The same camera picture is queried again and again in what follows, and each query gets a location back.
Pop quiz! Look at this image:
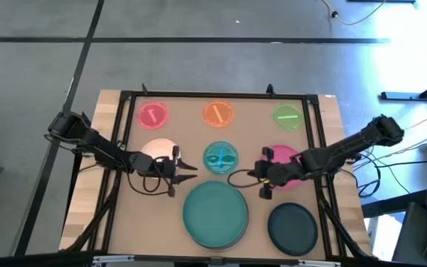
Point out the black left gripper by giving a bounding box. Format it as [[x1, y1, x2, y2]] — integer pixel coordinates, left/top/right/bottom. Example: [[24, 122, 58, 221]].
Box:
[[153, 145, 199, 197]]

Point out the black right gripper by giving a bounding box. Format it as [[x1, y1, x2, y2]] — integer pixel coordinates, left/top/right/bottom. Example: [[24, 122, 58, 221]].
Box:
[[248, 147, 303, 200]]

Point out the small blue translucent plate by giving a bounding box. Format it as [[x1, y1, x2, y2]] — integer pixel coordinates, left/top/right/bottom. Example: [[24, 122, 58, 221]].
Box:
[[202, 141, 239, 176]]

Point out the white plastic plate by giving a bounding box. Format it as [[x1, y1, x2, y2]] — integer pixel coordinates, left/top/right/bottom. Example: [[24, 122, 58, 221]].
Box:
[[139, 138, 182, 179]]

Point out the pink plastic plate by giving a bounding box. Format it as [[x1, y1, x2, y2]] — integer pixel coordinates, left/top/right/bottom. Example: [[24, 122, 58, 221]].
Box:
[[259, 144, 305, 192]]

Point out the small red translucent plate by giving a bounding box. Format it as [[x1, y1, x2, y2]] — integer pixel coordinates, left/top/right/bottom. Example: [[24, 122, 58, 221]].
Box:
[[136, 100, 170, 130]]

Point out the small green translucent plate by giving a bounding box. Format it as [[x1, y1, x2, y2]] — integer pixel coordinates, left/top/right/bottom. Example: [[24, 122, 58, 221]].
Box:
[[272, 102, 305, 131]]

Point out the small orange translucent plate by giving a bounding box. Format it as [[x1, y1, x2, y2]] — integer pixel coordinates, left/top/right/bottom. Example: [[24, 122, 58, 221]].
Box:
[[202, 99, 235, 128]]

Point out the dark navy plastic plate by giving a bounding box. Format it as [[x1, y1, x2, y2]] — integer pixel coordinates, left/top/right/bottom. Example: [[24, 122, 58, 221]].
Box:
[[267, 202, 319, 257]]

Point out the brown table mat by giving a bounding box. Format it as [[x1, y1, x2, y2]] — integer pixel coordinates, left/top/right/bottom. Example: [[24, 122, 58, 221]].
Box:
[[107, 96, 328, 260]]

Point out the large teal plastic plate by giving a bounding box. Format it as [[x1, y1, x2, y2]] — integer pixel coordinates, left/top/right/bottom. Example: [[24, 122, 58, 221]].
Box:
[[182, 180, 250, 248]]

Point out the grey side table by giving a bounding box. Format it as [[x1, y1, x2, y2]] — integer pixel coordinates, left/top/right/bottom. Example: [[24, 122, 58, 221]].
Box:
[[391, 202, 427, 265]]

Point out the black stand foot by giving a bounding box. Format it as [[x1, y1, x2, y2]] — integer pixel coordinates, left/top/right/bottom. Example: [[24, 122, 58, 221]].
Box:
[[380, 73, 427, 102]]

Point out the black crossbeam with silver brackets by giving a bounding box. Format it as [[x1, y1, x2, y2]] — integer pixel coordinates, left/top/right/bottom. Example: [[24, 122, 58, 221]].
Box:
[[0, 251, 427, 267]]

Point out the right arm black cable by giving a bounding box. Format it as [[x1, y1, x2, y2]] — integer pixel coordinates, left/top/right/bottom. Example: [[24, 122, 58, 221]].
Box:
[[227, 168, 270, 189]]

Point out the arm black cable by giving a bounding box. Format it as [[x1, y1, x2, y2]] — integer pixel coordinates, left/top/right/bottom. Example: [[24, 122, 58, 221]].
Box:
[[126, 155, 173, 197], [227, 168, 270, 189]]

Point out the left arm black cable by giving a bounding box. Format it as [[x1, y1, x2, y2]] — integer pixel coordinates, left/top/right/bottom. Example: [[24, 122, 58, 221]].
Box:
[[126, 155, 173, 197]]

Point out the black aluminium table frame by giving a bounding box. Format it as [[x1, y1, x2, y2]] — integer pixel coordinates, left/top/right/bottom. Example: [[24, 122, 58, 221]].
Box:
[[62, 83, 377, 260]]

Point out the black looping floor cable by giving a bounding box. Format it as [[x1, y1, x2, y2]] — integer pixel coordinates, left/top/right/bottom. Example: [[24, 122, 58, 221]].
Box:
[[357, 150, 382, 198]]

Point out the long black floor cable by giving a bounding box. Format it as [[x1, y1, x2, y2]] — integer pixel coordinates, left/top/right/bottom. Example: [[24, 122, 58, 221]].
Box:
[[374, 159, 427, 170]]

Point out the white floor cable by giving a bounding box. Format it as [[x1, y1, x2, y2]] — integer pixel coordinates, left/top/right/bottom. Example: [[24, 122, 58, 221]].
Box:
[[383, 107, 427, 159]]

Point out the yellow floor cable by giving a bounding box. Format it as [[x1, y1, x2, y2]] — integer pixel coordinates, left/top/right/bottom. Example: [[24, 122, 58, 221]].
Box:
[[321, 0, 388, 27]]

